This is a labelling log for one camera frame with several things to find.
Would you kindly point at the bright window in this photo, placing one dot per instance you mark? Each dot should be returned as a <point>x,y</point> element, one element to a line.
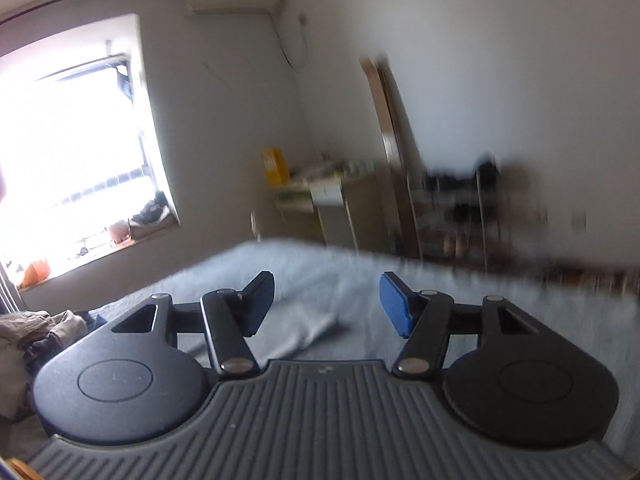
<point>75,150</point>

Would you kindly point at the tall cardboard box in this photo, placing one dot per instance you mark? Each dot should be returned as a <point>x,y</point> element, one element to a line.
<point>392,160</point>

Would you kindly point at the grey bed blanket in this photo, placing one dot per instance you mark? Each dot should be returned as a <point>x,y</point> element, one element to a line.
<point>340,275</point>

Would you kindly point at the grey sweatshirt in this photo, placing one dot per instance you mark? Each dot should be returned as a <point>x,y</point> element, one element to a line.
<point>310,330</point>

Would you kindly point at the dark plaid shirt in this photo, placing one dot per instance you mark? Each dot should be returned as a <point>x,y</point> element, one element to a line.
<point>42,355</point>

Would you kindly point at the dark sneakers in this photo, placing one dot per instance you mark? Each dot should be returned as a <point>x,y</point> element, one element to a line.
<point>150,212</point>

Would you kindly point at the yellow box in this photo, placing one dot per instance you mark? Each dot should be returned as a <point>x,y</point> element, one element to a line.
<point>275,166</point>

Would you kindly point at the grey curtain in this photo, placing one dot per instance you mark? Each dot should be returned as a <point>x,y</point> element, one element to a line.
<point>9,290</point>

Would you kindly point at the orange bag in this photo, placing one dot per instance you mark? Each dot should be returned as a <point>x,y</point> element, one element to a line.
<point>36,272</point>

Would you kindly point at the metal shoe rack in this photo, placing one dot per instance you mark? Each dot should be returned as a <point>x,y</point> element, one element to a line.
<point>465,210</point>

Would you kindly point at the wall socket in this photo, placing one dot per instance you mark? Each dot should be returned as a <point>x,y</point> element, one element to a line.
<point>579,222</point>

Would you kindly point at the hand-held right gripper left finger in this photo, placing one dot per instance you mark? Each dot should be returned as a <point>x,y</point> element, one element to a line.
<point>260,305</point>

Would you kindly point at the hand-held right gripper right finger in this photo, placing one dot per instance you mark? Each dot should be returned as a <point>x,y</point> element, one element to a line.
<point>395,310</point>

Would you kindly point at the pale wooden desk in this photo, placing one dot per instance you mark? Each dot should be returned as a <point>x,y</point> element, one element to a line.
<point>345,210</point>

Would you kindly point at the white carved bedpost finial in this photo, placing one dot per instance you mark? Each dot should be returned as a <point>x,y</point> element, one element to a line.
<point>256,225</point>

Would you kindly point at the blue jeans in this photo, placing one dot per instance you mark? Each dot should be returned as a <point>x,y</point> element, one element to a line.
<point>96,320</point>

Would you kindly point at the pink pot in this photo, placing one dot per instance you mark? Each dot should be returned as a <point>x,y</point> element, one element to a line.
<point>119,232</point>

